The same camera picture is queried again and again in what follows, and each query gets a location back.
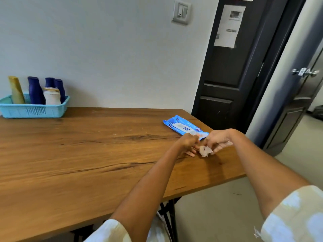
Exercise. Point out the yellow bottle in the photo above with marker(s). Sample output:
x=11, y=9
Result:
x=13, y=79

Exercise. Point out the blue wet wipes pack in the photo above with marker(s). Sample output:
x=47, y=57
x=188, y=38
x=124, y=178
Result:
x=176, y=123

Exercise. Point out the slim dark blue bottle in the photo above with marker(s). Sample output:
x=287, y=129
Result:
x=60, y=88
x=49, y=82

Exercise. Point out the person's left forearm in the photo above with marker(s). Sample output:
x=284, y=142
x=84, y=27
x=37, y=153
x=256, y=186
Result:
x=149, y=194

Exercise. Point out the person's right hand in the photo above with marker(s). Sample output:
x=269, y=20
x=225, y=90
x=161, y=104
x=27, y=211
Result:
x=218, y=139

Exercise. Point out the grey wall light switch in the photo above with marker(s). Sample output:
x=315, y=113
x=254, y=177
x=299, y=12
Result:
x=181, y=12

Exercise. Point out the wide dark blue bottle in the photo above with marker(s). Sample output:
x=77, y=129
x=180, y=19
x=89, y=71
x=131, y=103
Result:
x=35, y=91

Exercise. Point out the light blue plastic basket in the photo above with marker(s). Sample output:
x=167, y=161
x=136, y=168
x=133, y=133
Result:
x=30, y=110

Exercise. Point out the cream patterned sleeve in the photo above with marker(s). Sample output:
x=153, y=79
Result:
x=108, y=234
x=295, y=219

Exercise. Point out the person's right forearm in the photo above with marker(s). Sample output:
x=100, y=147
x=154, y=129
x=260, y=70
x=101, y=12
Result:
x=265, y=168

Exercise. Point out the black door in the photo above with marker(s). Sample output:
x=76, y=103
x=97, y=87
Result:
x=222, y=93

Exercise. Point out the dark brown open door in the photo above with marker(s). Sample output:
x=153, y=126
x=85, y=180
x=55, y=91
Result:
x=292, y=115

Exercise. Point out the cream patterned left sleeve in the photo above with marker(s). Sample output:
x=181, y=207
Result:
x=108, y=234

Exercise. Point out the black bag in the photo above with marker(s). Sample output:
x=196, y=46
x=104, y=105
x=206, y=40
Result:
x=318, y=112

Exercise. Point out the silver door knob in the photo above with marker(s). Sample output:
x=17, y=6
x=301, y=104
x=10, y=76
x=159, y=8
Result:
x=304, y=72

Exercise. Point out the wooden table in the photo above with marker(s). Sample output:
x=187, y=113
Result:
x=75, y=161

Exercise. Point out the beige bottle with white cap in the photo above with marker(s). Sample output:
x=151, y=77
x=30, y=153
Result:
x=17, y=95

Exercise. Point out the white printed paper sheet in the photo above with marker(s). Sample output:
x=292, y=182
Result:
x=229, y=26

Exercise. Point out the person's left hand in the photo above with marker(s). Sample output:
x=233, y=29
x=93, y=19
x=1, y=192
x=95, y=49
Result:
x=188, y=143

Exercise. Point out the cream patterned right sleeve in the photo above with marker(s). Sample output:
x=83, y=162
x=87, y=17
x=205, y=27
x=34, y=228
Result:
x=295, y=219

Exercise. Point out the black metal table frame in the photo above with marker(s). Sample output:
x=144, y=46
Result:
x=172, y=219

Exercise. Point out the cream patterned shirt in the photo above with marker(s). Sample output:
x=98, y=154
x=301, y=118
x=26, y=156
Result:
x=157, y=231

